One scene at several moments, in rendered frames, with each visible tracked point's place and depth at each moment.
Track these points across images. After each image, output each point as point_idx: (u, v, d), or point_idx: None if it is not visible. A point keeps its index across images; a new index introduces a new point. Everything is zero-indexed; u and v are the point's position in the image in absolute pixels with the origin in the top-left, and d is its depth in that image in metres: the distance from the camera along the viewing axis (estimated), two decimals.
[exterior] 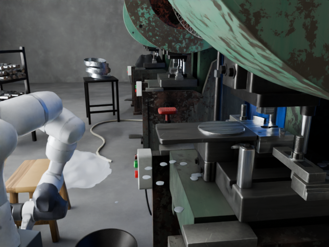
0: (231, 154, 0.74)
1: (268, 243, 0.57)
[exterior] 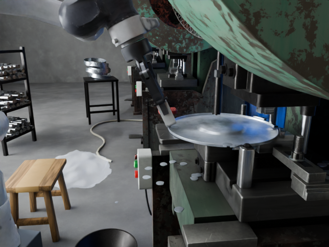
0: (231, 154, 0.74)
1: (268, 243, 0.57)
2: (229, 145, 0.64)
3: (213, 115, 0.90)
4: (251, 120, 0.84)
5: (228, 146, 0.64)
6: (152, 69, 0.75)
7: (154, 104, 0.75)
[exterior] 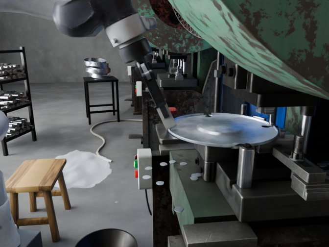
0: (231, 154, 0.74)
1: (268, 243, 0.57)
2: None
3: (173, 130, 0.75)
4: (184, 119, 0.86)
5: None
6: None
7: (155, 107, 0.72)
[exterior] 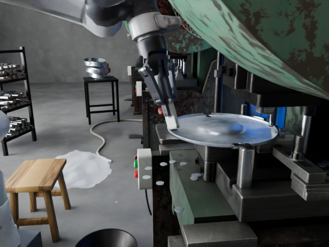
0: (231, 154, 0.74)
1: (268, 243, 0.57)
2: None
3: (265, 125, 0.79)
4: (265, 138, 0.69)
5: None
6: (164, 68, 0.73)
7: (157, 104, 0.74)
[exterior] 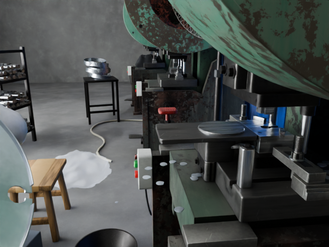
0: (231, 154, 0.74)
1: (268, 243, 0.57)
2: None
3: None
4: None
5: None
6: None
7: None
